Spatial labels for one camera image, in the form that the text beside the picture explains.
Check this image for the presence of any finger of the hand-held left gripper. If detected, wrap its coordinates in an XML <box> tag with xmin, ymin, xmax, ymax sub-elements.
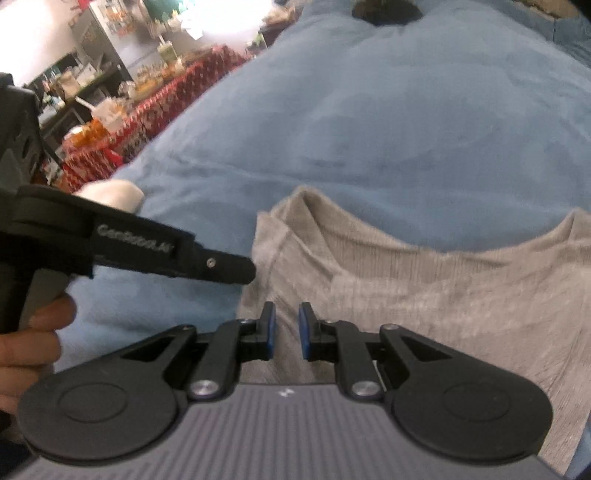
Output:
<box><xmin>193</xmin><ymin>244</ymin><xmax>256</xmax><ymax>285</ymax></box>

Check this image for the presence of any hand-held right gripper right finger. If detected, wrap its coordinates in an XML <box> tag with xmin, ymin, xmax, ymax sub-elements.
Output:
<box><xmin>298</xmin><ymin>301</ymin><xmax>455</xmax><ymax>401</ymax></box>

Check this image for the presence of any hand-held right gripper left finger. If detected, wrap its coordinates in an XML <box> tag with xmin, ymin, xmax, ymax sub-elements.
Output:
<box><xmin>121</xmin><ymin>301</ymin><xmax>277</xmax><ymax>401</ymax></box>

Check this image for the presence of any grey knit top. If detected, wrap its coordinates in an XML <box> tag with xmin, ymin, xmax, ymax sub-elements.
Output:
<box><xmin>235</xmin><ymin>185</ymin><xmax>591</xmax><ymax>476</ymax></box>

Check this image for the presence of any person's left hand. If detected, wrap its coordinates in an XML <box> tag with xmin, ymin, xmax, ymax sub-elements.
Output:
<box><xmin>0</xmin><ymin>295</ymin><xmax>77</xmax><ymax>416</ymax></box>

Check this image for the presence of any folded cream towel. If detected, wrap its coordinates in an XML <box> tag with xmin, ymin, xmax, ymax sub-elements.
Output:
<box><xmin>74</xmin><ymin>180</ymin><xmax>145</xmax><ymax>213</ymax></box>

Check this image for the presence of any bag of oranges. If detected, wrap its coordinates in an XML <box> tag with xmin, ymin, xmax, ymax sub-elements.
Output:
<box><xmin>69</xmin><ymin>117</ymin><xmax>112</xmax><ymax>148</ymax></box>

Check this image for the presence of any white cup with straw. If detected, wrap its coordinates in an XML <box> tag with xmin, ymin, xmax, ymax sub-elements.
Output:
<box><xmin>90</xmin><ymin>97</ymin><xmax>125</xmax><ymax>131</ymax></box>

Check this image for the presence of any black cluttered shelf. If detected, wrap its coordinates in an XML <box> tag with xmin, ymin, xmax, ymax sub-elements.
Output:
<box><xmin>23</xmin><ymin>51</ymin><xmax>121</xmax><ymax>153</ymax></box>

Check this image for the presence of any red patterned tablecloth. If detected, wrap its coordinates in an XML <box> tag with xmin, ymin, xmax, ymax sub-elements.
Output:
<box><xmin>60</xmin><ymin>44</ymin><xmax>247</xmax><ymax>195</ymax></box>

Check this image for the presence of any grey refrigerator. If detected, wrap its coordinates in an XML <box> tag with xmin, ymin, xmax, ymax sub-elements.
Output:
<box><xmin>69</xmin><ymin>0</ymin><xmax>153</xmax><ymax>93</ymax></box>

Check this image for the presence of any blue fleece blanket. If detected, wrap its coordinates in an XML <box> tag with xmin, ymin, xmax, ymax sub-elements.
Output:
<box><xmin>55</xmin><ymin>0</ymin><xmax>591</xmax><ymax>361</ymax></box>

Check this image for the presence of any dark wooden nightstand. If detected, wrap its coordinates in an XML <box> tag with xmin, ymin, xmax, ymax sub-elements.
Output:
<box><xmin>256</xmin><ymin>23</ymin><xmax>301</xmax><ymax>54</ymax></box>

